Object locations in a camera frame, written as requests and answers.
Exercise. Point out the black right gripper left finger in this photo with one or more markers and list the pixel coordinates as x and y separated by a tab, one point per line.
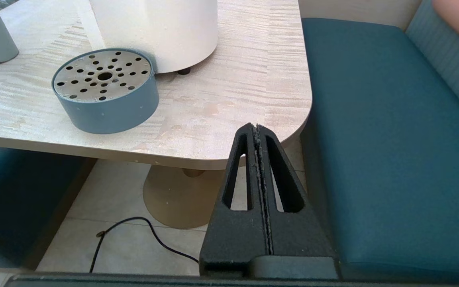
237	235

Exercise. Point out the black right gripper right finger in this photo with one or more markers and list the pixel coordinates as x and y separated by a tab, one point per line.
297	235

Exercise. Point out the teal upholstered bench sofa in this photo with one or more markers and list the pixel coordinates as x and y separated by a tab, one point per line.
381	139
10	199

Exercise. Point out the large blue-grey drip tray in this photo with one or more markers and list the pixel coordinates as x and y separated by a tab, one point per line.
110	111

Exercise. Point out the large white tea dispenser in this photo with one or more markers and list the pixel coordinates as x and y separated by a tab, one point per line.
161	32

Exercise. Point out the beige table pedestal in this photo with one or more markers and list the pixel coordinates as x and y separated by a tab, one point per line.
177	199

